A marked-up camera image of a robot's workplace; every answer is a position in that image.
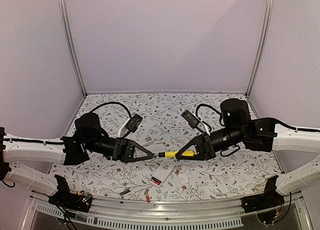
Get left aluminium frame post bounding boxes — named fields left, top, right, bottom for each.
left=58, top=0, right=87, bottom=98

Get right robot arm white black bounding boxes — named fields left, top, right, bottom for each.
left=175, top=98, right=320, bottom=208

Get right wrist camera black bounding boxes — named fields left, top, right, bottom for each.
left=181, top=110, right=210, bottom=134

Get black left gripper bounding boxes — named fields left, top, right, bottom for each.
left=84, top=136, right=154, bottom=163

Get right aluminium frame post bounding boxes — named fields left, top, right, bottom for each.
left=245, top=0, right=274, bottom=98

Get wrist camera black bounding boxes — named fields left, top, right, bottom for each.
left=117, top=114, right=143, bottom=138
left=181, top=110, right=210, bottom=134

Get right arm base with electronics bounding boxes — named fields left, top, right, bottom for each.
left=241, top=175, right=285, bottom=225

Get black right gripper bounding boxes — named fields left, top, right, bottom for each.
left=175, top=126, right=245, bottom=160

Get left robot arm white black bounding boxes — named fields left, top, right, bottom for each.
left=0, top=112, right=154, bottom=207

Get aluminium frame post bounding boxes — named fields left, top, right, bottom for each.
left=245, top=0, right=274, bottom=98
left=58, top=0, right=87, bottom=98

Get floral patterned table mat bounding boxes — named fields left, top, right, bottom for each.
left=50, top=93, right=281, bottom=201

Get small white remote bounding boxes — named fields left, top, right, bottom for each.
left=149, top=159, right=176, bottom=188

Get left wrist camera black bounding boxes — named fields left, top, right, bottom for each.
left=117, top=114, right=143, bottom=138

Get white battery cover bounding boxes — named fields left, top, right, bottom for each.
left=177, top=173, right=189, bottom=185

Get white remote control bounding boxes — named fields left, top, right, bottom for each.
left=143, top=143, right=166, bottom=154

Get yellow handled screwdriver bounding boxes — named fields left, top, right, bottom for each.
left=153, top=151, right=195, bottom=158

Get red purple batteries in remote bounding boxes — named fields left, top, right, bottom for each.
left=150, top=177, right=162, bottom=186

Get long white remote with buttons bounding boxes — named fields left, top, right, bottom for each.
left=144, top=136, right=154, bottom=143

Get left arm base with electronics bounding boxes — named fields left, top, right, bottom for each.
left=48, top=175, right=93, bottom=213

